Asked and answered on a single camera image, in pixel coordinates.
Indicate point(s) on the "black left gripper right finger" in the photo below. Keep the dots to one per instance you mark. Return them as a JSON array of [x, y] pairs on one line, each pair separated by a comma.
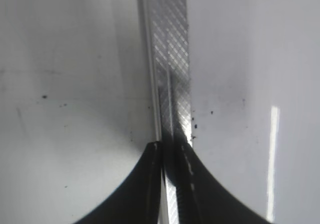
[[201, 199]]

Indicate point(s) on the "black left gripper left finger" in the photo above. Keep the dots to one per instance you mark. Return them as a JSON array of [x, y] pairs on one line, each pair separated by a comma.
[[137, 199]]

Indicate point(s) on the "white magnetic whiteboard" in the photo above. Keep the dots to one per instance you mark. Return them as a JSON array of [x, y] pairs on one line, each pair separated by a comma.
[[240, 80]]

